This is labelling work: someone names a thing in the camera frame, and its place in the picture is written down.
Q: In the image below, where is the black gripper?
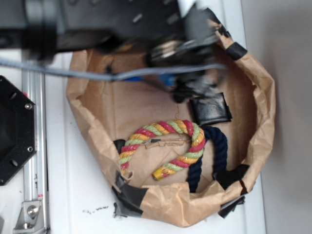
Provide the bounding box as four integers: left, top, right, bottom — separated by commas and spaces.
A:
147, 5, 226, 102

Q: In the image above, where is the blue sponge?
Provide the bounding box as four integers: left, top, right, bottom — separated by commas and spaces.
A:
123, 74, 176, 87

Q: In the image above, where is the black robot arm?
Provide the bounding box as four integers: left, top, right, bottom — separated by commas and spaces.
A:
0, 0, 226, 103

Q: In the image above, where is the black leather wallet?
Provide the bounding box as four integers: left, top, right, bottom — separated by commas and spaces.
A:
190, 93, 233, 126

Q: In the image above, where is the brown paper bag bin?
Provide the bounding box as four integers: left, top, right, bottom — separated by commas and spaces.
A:
66, 19, 276, 227

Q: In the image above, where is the dark navy twisted rope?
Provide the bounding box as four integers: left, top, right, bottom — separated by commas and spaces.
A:
186, 126, 229, 193

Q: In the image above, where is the multicolour twisted rope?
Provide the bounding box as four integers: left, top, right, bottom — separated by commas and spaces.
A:
117, 119, 207, 182

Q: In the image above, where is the grey cable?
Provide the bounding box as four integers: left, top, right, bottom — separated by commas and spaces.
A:
0, 56, 229, 82

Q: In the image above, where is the aluminium extrusion rail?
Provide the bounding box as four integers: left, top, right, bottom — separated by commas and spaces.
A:
20, 48, 51, 234

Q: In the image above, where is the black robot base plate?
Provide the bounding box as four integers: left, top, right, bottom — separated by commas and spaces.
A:
0, 76, 36, 186

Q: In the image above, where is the metal corner bracket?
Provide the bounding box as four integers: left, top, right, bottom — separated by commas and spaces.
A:
13, 200, 46, 234

